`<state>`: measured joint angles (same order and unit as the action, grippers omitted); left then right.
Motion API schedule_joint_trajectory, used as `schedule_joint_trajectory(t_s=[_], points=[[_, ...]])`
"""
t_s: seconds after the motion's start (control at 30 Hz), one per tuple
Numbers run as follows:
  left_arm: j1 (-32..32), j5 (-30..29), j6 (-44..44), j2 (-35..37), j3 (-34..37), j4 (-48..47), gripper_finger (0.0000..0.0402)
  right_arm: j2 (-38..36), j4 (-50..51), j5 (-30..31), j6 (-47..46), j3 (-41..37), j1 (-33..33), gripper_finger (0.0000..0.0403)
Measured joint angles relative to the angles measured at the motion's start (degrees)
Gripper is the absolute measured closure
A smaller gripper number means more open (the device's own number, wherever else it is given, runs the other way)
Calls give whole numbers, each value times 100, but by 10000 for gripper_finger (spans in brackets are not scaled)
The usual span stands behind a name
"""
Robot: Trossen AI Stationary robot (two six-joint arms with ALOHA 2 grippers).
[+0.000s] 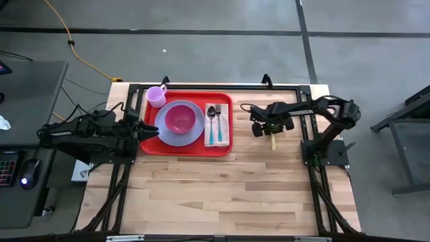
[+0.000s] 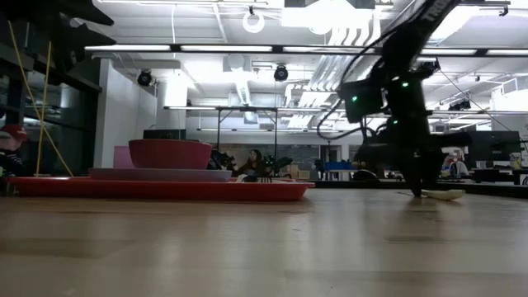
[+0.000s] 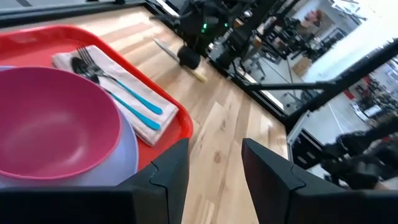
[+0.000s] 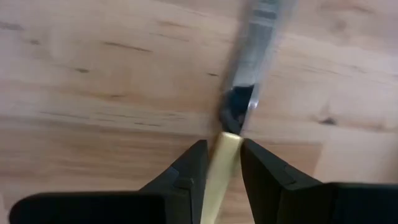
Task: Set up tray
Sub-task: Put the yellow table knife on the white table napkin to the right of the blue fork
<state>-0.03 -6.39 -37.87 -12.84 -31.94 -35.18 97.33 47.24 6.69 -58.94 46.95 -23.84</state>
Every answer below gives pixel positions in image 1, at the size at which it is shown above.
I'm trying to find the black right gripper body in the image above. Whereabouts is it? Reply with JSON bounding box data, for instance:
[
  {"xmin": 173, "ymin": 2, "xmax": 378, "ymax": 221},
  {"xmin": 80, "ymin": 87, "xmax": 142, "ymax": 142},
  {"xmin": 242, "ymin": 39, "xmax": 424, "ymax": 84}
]
[{"xmin": 249, "ymin": 103, "xmax": 296, "ymax": 138}]

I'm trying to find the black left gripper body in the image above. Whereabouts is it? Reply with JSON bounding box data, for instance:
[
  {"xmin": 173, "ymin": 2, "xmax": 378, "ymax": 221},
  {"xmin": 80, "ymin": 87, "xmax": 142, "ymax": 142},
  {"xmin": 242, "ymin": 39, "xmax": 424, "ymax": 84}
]
[{"xmin": 129, "ymin": 119, "xmax": 148, "ymax": 145}]

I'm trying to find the pink plastic bowl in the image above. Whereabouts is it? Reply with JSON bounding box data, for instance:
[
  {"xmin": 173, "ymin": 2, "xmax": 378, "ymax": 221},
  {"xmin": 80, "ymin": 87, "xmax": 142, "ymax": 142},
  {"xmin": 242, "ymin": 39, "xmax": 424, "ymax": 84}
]
[{"xmin": 164, "ymin": 104, "xmax": 197, "ymax": 134}]

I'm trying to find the lilac plastic mug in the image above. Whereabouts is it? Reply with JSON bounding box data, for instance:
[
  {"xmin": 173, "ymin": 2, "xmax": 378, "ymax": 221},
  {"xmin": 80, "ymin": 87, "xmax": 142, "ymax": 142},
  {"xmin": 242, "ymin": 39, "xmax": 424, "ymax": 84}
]
[{"xmin": 145, "ymin": 84, "xmax": 168, "ymax": 109}]

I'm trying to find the lilac plastic plate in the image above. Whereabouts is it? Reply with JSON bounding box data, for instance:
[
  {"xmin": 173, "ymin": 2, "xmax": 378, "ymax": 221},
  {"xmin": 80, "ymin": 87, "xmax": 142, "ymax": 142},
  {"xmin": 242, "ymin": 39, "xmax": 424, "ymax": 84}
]
[{"xmin": 154, "ymin": 99, "xmax": 206, "ymax": 147}]

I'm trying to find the beige napkin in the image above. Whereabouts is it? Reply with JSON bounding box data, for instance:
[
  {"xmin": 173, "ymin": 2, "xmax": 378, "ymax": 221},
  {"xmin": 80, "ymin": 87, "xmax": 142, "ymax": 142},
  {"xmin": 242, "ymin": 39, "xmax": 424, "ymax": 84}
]
[{"xmin": 204, "ymin": 102, "xmax": 230, "ymax": 148}]

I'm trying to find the fork with teal handle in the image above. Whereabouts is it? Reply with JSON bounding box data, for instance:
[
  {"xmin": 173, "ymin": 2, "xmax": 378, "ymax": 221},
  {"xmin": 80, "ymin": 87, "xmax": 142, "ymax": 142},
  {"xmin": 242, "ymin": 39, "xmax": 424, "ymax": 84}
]
[{"xmin": 215, "ymin": 104, "xmax": 224, "ymax": 143}]

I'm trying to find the spoon with teal handle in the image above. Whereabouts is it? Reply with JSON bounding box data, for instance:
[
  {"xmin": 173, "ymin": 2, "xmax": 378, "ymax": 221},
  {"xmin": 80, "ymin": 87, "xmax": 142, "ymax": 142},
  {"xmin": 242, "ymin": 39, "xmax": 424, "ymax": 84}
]
[{"xmin": 206, "ymin": 106, "xmax": 216, "ymax": 145}]

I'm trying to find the red plastic tray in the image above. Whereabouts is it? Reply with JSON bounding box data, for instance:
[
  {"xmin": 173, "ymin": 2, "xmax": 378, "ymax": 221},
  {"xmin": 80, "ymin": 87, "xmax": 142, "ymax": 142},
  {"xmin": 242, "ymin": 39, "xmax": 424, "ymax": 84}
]
[{"xmin": 140, "ymin": 91, "xmax": 234, "ymax": 158}]

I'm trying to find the grey desk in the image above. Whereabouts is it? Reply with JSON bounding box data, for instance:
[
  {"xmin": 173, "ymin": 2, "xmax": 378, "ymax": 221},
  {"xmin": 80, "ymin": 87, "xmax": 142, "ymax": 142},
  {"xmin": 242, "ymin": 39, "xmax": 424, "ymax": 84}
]
[{"xmin": 0, "ymin": 60, "xmax": 69, "ymax": 229}]

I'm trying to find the black computer mouse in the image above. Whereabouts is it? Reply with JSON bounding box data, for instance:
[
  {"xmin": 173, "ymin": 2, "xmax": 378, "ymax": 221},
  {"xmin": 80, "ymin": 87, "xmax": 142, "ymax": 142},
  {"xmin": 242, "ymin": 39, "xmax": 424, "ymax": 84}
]
[{"xmin": 19, "ymin": 158, "xmax": 42, "ymax": 190}]

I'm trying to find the backlit keyboard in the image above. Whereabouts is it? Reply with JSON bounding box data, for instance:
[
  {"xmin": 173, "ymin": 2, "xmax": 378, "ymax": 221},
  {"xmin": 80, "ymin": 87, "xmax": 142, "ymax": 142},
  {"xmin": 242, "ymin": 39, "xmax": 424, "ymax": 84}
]
[{"xmin": 0, "ymin": 153, "xmax": 18, "ymax": 188}]

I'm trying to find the dark metal stand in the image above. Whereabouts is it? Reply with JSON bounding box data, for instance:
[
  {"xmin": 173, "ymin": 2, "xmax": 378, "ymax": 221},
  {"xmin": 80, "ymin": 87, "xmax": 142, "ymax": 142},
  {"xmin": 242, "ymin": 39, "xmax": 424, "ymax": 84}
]
[{"xmin": 370, "ymin": 85, "xmax": 430, "ymax": 198}]

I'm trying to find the yellow floor cable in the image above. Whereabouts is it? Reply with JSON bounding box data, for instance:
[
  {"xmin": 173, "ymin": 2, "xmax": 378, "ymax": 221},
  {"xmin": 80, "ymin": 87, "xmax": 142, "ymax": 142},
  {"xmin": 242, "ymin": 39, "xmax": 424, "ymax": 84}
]
[{"xmin": 43, "ymin": 0, "xmax": 124, "ymax": 83}]

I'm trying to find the black metal table frame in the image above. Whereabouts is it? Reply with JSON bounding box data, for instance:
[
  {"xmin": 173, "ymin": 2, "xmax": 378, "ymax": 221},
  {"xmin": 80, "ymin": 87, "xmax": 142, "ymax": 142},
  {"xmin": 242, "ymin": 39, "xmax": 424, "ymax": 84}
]
[{"xmin": 75, "ymin": 82, "xmax": 363, "ymax": 236}]

